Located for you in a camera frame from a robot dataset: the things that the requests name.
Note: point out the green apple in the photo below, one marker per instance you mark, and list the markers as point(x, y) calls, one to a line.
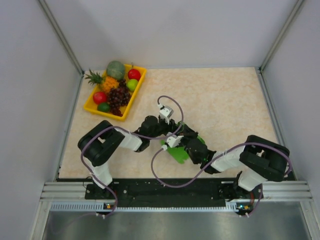
point(132, 84)

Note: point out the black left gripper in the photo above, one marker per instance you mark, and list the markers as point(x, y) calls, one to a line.
point(171, 127)

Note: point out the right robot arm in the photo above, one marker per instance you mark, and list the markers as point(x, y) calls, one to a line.
point(263, 161)

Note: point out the green paper box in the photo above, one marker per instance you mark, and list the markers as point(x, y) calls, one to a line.
point(179, 153)

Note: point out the yellow plastic tray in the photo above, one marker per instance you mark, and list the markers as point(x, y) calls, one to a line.
point(91, 107)

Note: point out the pineapple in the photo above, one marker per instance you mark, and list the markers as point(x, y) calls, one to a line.
point(104, 82)

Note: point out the purple grape bunch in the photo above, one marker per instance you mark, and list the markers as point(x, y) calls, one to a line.
point(118, 98)

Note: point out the green lime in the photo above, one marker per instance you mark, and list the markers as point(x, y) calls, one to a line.
point(103, 107)

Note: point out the red pomegranate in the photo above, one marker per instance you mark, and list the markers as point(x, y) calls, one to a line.
point(99, 97)

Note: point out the green melon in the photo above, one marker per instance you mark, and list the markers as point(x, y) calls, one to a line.
point(115, 69)

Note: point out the red apple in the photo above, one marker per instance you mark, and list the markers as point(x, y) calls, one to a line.
point(134, 74)

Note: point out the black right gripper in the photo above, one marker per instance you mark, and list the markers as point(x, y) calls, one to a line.
point(187, 132)

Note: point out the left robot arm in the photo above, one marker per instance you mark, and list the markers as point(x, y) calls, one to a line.
point(99, 144)

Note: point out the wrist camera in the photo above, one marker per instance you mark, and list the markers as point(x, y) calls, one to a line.
point(165, 112)
point(171, 141)

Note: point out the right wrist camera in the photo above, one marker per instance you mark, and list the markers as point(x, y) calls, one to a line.
point(171, 141)

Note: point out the aluminium frame rail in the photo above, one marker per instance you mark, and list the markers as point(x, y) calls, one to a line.
point(286, 191)

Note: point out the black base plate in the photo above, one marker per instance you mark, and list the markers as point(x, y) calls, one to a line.
point(149, 192)

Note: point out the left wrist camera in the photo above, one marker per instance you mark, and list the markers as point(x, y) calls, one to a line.
point(165, 112)

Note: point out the white slotted cable duct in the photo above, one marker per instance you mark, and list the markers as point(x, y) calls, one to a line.
point(103, 206)

